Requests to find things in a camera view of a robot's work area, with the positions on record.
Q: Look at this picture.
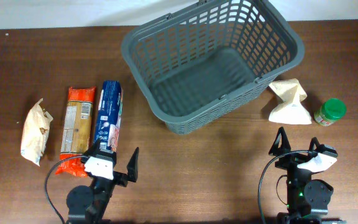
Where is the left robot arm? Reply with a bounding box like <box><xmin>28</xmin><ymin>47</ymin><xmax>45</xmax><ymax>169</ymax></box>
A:
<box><xmin>66</xmin><ymin>140</ymin><xmax>139</xmax><ymax>223</ymax></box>

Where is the orange spaghetti packet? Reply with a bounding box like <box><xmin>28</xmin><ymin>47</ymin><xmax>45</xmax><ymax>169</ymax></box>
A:
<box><xmin>55</xmin><ymin>86</ymin><xmax>96</xmax><ymax>177</ymax></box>

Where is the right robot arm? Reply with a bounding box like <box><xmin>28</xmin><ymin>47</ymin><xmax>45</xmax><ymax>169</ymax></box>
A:
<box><xmin>268</xmin><ymin>127</ymin><xmax>338</xmax><ymax>223</ymax></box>

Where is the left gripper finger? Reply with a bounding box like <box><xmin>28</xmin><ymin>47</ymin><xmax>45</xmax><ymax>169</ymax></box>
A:
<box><xmin>85</xmin><ymin>139</ymin><xmax>101</xmax><ymax>157</ymax></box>
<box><xmin>127</xmin><ymin>147</ymin><xmax>139</xmax><ymax>182</ymax></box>

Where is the blue pasta box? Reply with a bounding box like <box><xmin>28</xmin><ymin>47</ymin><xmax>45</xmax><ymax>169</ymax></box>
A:
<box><xmin>93</xmin><ymin>80</ymin><xmax>123</xmax><ymax>166</ymax></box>

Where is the beige snack bag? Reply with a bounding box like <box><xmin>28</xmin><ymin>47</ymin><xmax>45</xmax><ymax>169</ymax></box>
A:
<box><xmin>21</xmin><ymin>98</ymin><xmax>53</xmax><ymax>166</ymax></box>

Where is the grey plastic shopping basket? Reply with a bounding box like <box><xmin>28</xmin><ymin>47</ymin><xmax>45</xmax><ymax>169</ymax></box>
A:
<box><xmin>121</xmin><ymin>0</ymin><xmax>305</xmax><ymax>134</ymax></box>

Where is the cream folded paper bag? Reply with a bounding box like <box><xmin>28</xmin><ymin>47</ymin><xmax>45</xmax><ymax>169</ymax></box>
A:
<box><xmin>268</xmin><ymin>78</ymin><xmax>311</xmax><ymax>125</ymax></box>

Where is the green lid jar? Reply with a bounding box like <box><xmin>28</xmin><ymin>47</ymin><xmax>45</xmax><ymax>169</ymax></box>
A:
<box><xmin>314</xmin><ymin>98</ymin><xmax>347</xmax><ymax>126</ymax></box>

